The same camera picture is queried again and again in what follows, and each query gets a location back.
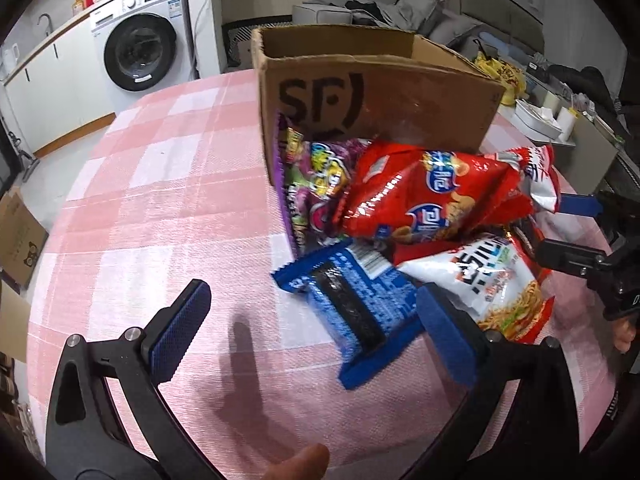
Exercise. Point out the large printed cardboard box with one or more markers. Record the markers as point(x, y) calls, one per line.
point(400, 95)

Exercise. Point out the red and white snack packet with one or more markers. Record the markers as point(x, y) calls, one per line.
point(542, 180)

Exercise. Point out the yellow bottle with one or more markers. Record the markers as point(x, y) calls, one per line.
point(78, 5)

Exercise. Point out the red packet with black label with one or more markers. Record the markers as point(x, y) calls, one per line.
point(525, 232)

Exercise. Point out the person's right hand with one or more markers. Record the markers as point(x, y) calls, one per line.
point(626, 335)

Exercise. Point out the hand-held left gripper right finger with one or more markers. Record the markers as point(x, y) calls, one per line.
point(445, 340)

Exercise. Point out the red chips bag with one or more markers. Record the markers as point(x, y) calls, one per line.
point(430, 195)

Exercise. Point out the white dish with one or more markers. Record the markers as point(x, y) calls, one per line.
point(537, 120)

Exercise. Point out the curved metal faucet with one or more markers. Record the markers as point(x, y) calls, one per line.
point(46, 19)

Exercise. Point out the grey sofa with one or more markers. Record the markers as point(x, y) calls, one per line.
point(320, 10)

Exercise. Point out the blue cookie packet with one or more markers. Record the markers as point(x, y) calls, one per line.
point(350, 300)

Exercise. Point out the black clothing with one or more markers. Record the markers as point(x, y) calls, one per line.
point(362, 10)

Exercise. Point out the pink checked tablecloth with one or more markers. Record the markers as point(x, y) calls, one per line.
point(175, 185)

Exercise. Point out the black perforated frame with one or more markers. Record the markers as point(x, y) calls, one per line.
point(235, 45)

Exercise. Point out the white kettle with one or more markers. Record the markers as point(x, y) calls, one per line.
point(11, 60)

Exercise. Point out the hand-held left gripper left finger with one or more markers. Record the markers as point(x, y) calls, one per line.
point(182, 332)

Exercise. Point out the purple snack packet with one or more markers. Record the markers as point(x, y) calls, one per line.
point(320, 195)

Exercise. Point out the white washing machine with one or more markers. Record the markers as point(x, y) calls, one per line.
point(140, 50)

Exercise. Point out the yellow plastic bag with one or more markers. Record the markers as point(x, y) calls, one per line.
point(500, 72)

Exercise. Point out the white and red noodle packet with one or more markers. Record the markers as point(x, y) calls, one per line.
point(490, 280)

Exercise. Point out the grey side table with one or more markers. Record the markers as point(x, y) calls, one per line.
point(590, 155)

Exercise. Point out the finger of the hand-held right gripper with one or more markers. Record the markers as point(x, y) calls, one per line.
point(565, 256)
point(580, 205)

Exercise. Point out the flat printed cardboard carton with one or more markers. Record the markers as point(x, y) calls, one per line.
point(20, 240)

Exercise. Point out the grey cushion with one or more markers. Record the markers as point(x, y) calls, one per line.
point(415, 7)
point(457, 27)

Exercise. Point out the person's left hand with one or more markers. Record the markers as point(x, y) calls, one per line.
point(295, 465)

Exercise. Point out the white counter cabinet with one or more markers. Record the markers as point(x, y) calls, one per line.
point(55, 90)

